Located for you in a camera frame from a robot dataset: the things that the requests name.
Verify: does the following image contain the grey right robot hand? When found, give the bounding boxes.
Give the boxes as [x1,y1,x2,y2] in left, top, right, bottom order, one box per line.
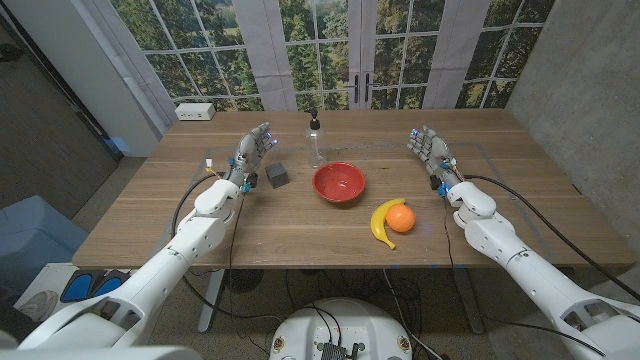
[406,124,464,194]

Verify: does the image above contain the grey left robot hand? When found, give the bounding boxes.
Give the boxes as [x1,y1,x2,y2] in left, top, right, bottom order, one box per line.
[224,121,278,190]

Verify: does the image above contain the clear dispenser bottle black pump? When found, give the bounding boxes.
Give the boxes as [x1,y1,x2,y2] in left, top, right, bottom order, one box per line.
[305,108,327,170]

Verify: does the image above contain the white robot shoulder housing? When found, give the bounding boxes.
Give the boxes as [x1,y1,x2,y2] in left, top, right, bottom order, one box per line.
[0,344,204,360]

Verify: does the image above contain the toy orange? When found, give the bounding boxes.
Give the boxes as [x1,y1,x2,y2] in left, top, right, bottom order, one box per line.
[385,203,417,234]

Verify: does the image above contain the yellow toy banana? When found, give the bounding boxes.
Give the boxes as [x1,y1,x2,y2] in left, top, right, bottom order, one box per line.
[370,197,407,251]

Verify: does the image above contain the red bowl plate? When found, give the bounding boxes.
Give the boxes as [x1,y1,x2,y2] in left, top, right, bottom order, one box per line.
[311,161,367,204]

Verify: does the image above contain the dark grey cube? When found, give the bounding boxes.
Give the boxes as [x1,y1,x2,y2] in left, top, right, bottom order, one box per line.
[264,161,290,190]

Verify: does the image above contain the white power strip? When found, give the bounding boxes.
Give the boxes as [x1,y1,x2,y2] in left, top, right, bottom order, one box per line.
[174,102,217,122]

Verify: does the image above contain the printed window forest backdrop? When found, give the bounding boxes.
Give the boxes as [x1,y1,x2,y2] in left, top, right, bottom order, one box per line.
[92,0,556,112]

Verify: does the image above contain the round black floor fan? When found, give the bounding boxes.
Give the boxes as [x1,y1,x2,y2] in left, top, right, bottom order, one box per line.
[223,269,265,294]

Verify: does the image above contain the metal table leg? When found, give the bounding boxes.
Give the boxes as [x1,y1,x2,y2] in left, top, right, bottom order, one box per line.
[198,269,226,334]
[452,268,485,335]

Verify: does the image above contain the blue black foot pedal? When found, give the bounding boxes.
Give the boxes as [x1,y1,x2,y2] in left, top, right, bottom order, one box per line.
[60,270,96,304]
[92,270,131,299]

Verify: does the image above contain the white robot torso base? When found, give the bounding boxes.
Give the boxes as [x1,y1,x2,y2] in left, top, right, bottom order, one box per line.
[269,297,414,360]

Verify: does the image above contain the blue storage bin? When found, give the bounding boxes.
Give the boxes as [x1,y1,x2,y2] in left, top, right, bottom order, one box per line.
[0,195,90,296]

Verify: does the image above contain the white floor platform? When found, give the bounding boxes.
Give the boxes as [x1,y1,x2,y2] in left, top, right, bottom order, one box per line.
[13,263,146,326]

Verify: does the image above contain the white shoe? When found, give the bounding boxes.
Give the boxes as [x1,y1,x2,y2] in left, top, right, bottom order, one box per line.
[18,289,60,323]

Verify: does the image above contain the dark trouser leg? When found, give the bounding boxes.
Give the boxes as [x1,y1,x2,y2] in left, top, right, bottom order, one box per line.
[0,294,41,346]

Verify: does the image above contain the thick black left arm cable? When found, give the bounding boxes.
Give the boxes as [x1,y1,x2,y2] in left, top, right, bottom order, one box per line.
[171,172,284,321]

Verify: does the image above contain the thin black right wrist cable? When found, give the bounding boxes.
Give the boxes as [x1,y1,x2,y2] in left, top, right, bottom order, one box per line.
[441,194,457,269]

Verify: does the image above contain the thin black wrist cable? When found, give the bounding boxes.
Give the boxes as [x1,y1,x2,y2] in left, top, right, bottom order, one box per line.
[227,192,247,321]
[441,194,457,269]

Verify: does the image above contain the thin black left wrist cable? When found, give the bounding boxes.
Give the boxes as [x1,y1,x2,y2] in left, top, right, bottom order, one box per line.
[227,192,247,321]

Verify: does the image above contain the white floor cable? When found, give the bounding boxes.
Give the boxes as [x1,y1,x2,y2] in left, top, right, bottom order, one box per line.
[382,269,444,360]

